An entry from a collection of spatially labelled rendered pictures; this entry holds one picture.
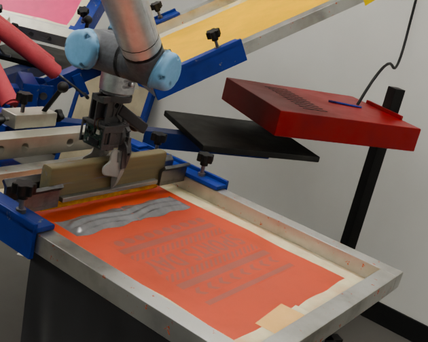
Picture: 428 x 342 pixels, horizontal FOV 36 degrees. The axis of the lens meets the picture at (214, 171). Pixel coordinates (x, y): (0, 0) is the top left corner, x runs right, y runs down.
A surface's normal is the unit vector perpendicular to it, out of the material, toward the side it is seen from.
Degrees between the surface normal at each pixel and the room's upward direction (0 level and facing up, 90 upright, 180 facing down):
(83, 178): 90
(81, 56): 90
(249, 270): 0
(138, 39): 120
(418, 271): 90
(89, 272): 90
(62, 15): 32
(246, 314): 0
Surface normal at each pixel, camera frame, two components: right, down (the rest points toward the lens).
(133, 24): 0.27, 0.78
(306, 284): 0.22, -0.93
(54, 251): -0.59, 0.11
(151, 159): 0.78, 0.35
